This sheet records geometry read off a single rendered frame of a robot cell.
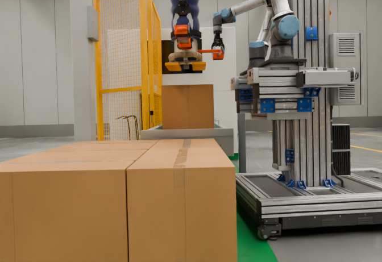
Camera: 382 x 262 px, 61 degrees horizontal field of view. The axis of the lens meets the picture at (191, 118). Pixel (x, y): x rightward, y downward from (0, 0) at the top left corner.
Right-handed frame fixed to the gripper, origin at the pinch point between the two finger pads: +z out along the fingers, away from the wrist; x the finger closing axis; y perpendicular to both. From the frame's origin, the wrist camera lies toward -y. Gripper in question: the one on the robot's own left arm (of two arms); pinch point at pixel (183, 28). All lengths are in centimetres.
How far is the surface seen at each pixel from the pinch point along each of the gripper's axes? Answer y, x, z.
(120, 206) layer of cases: -67, 21, 82
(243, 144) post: 116, -50, 77
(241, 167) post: 116, -49, 99
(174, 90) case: 64, 9, 30
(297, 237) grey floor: 3, -64, 121
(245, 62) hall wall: 964, -186, -129
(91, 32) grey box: 124, 92, -31
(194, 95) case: 64, -6, 35
